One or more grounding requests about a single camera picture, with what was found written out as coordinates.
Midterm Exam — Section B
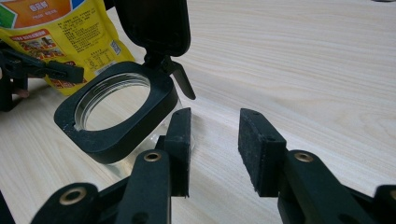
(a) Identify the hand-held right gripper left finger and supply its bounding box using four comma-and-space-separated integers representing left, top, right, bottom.
115, 107, 192, 224

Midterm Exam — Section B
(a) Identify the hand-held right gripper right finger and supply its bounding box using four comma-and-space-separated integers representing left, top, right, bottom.
238, 107, 375, 224

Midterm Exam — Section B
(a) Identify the yellow spout pouch green cap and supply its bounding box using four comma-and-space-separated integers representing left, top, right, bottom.
0, 0, 136, 97

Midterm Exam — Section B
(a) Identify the glass jar with black lid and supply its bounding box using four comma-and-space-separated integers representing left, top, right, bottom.
53, 0, 197, 180

